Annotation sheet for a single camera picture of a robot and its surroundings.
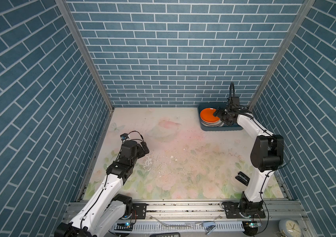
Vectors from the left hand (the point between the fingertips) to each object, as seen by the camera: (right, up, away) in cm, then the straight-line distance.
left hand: (140, 145), depth 82 cm
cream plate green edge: (+50, +11, +23) cm, 56 cm away
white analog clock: (+73, -35, -16) cm, 82 cm away
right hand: (+47, +18, +15) cm, 53 cm away
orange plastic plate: (+43, +18, +26) cm, 54 cm away
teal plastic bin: (+41, +9, +23) cm, 48 cm away
